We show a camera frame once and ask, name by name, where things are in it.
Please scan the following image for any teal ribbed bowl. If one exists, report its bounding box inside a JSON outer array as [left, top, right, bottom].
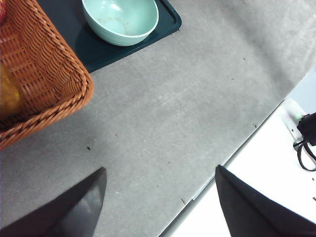
[[81, 0, 159, 47]]

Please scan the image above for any dark rectangular tray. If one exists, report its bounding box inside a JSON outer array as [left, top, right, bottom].
[[37, 0, 182, 74]]

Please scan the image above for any white bracket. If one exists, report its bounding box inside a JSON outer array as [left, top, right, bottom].
[[281, 98, 307, 139]]

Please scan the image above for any black camera device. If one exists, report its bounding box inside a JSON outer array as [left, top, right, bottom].
[[296, 113, 316, 147]]

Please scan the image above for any brown wicker basket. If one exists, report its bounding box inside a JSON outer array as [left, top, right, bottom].
[[0, 0, 95, 150]]

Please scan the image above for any black looped cable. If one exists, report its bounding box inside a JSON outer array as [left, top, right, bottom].
[[293, 140, 316, 172]]

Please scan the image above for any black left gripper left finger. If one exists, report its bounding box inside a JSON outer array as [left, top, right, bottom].
[[0, 167, 107, 237]]

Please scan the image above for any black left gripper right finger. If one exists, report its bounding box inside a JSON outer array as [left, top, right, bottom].
[[215, 164, 316, 237]]

